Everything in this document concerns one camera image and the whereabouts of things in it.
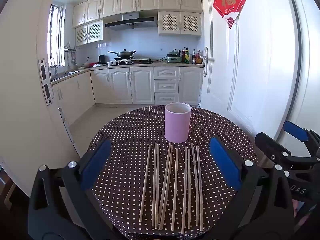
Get row of wooden chopsticks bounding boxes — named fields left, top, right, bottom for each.
left=139, top=142, right=204, bottom=232

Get metal door strike plate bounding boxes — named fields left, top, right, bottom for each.
left=38, top=58, right=55, bottom=106

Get black wok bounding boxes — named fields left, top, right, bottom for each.
left=108, top=49, right=137, bottom=59

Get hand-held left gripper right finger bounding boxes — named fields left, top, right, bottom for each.
left=205, top=137, right=295, bottom=240

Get kitchen window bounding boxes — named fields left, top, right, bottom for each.
left=49, top=4, right=66, bottom=68

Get pink cylindrical cup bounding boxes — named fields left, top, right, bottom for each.
left=164, top=102, right=192, bottom=144

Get metal sink faucet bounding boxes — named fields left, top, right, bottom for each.
left=51, top=57, right=59, bottom=78

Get white wall cabinet row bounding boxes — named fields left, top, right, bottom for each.
left=72, top=0, right=203, bottom=28

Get wall utensil rack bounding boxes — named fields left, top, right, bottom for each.
left=63, top=41, right=81, bottom=69

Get white base kitchen cabinets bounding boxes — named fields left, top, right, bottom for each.
left=51, top=66, right=204, bottom=130

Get black range hood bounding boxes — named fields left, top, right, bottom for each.
left=105, top=12, right=158, bottom=31

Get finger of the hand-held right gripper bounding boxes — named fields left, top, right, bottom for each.
left=283, top=121, right=320, bottom=157
left=255, top=132, right=320, bottom=170

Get beige kitchen countertop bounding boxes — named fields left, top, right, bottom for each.
left=51, top=60, right=204, bottom=84

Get black gas stove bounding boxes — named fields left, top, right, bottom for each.
left=114, top=57, right=154, bottom=66

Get silver door handle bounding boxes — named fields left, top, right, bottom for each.
left=201, top=47, right=216, bottom=78

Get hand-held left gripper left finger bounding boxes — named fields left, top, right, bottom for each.
left=27, top=139, right=118, bottom=240

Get green countertop grill appliance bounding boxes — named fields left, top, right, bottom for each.
left=166, top=51, right=183, bottom=63

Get white lattice door wall cabinet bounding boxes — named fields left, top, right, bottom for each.
left=158, top=11, right=202, bottom=36
left=75, top=20, right=104, bottom=46

